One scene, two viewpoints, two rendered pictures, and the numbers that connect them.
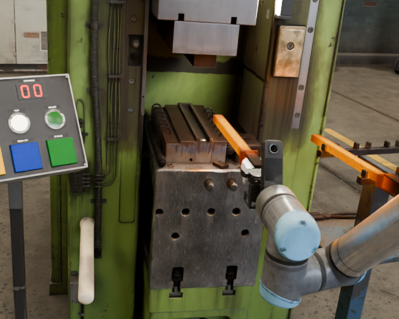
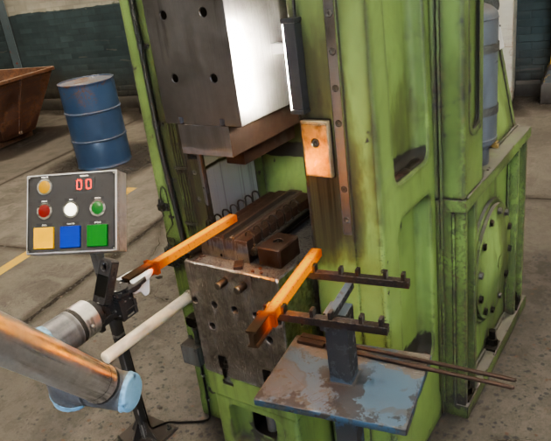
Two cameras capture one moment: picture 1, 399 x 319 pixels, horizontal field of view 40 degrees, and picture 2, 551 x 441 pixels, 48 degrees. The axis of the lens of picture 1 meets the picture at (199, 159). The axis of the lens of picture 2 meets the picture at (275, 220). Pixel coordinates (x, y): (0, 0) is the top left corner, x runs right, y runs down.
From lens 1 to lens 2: 1.61 m
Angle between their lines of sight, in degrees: 45
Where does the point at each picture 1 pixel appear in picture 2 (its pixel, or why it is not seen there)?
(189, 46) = (194, 147)
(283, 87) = (324, 186)
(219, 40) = (215, 142)
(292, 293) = (56, 399)
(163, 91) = (285, 175)
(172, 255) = (214, 343)
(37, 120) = (84, 208)
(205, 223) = (233, 320)
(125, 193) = not seen: hidden behind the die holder
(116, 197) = not seen: hidden behind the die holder
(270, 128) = (321, 232)
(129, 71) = (191, 164)
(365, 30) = not seen: outside the picture
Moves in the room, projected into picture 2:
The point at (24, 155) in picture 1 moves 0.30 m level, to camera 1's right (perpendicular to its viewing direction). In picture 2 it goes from (67, 235) to (112, 256)
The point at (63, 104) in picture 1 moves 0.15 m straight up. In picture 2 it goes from (106, 195) to (95, 153)
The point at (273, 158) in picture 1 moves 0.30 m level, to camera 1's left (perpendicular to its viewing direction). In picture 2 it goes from (102, 276) to (49, 247)
